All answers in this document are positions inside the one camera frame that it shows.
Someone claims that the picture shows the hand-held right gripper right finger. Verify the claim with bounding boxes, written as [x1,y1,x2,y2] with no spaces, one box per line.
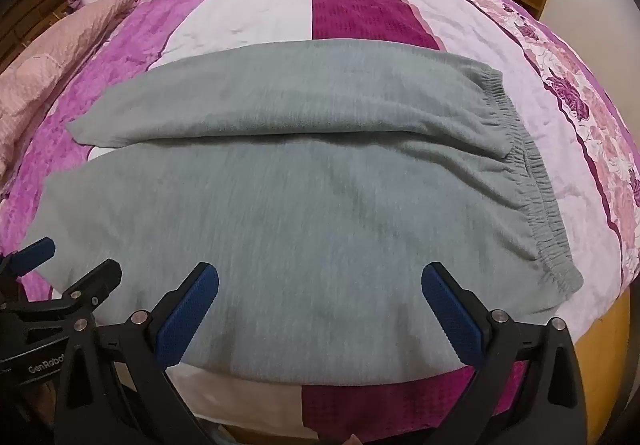
[421,262,587,445]

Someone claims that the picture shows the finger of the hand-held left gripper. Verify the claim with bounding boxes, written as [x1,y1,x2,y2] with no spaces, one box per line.
[0,237,57,279]
[0,259,124,327]

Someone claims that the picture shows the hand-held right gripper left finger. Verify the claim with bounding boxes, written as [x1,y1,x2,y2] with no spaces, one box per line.
[54,262,220,445]

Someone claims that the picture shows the grey pants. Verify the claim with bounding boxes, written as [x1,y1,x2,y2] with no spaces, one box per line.
[19,39,585,386]

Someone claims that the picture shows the pink textured pillow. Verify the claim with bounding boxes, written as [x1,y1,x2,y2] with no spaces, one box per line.
[0,0,137,186]

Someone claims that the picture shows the purple striped floral quilt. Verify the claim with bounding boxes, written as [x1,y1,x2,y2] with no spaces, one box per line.
[0,0,640,445]

